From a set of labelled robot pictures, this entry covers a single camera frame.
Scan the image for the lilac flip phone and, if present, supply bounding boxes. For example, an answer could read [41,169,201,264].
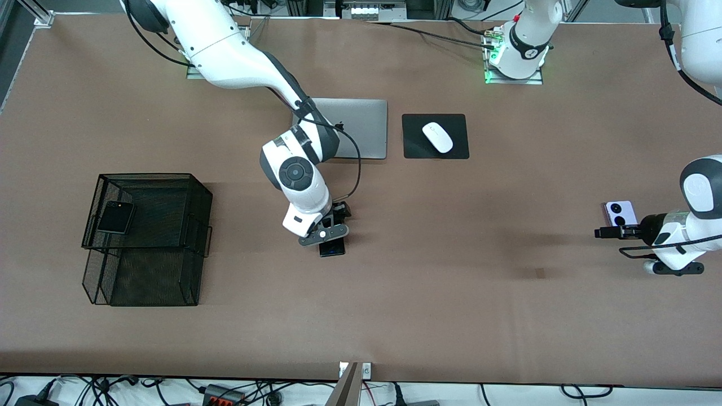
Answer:
[605,201,639,228]

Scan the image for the small black flip phone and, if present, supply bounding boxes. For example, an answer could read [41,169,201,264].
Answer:
[97,201,137,235]

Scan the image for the silver closed laptop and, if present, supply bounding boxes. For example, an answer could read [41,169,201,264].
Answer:
[290,98,389,160]

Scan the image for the black mouse pad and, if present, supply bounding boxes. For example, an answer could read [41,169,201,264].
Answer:
[402,113,470,160]

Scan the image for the white computer mouse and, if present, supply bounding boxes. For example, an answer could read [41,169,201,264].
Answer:
[422,122,454,154]

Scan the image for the brown wooden beam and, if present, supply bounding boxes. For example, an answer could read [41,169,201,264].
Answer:
[325,362,360,406]

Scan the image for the black mesh two-tier tray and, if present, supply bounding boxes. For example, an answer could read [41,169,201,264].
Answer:
[81,173,214,307]

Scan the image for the white power strip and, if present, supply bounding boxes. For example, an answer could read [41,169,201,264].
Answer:
[338,2,391,21]

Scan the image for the black power strip orange switches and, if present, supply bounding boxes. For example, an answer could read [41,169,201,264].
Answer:
[202,384,247,406]

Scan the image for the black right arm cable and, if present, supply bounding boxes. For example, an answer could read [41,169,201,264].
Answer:
[123,0,363,206]

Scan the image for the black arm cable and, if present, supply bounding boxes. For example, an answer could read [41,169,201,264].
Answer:
[123,0,363,206]
[618,0,722,260]

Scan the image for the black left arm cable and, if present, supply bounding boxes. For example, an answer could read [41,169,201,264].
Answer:
[618,0,722,260]

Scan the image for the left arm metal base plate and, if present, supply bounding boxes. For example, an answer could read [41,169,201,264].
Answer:
[484,28,544,85]

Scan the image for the black cable on table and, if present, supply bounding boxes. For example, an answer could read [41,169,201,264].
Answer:
[367,21,492,50]

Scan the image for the aluminium frame profile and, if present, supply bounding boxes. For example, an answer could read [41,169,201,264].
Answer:
[17,0,55,28]

